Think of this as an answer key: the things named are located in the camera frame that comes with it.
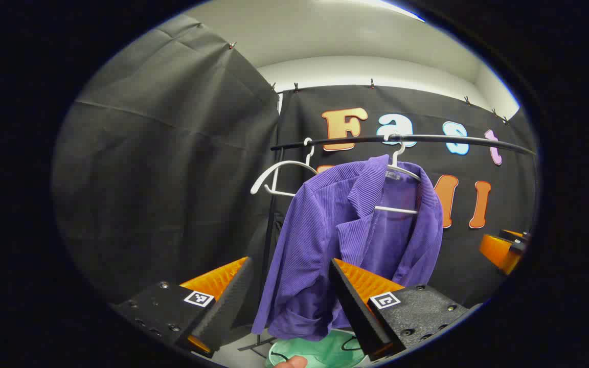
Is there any row of small backdrop clips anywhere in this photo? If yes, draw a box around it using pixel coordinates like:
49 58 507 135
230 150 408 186
228 42 510 125

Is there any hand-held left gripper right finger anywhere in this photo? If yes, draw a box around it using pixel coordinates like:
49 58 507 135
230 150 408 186
329 258 474 362

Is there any purple ribbed jacket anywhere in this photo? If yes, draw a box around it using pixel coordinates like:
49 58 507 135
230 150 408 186
251 155 444 342

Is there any black clothes rack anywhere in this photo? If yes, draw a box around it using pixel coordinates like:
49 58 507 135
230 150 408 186
237 134 538 358

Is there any green laundry hamper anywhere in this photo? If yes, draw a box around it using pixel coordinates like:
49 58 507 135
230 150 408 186
266 329 369 368

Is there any white hanger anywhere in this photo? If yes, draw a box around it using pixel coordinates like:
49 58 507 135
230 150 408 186
374 139 423 215
250 137 321 197

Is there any plain black backdrop cloth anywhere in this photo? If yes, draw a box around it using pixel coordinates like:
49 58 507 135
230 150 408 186
52 14 281 328

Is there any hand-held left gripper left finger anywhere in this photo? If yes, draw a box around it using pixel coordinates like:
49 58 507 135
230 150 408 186
110 257 254 358

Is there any lettered black backdrop cloth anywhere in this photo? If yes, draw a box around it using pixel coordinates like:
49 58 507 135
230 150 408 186
254 84 539 328

